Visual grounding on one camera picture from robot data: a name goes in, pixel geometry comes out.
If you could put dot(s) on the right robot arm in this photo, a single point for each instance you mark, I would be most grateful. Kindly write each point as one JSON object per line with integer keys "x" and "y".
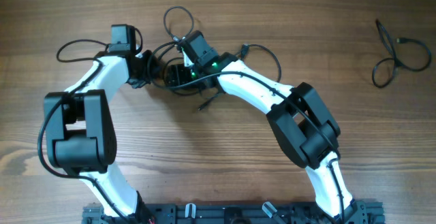
{"x": 300, "y": 121}

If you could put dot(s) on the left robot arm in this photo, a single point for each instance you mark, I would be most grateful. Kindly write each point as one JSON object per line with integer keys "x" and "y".
{"x": 77, "y": 138}

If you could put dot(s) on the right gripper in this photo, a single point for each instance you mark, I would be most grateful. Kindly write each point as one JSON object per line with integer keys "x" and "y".
{"x": 177, "y": 73}

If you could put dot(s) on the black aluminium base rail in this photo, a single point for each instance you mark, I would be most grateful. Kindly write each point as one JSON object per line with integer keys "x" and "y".
{"x": 359, "y": 212}

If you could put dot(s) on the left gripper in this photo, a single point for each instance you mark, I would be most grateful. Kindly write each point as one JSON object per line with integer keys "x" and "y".
{"x": 154, "y": 67}

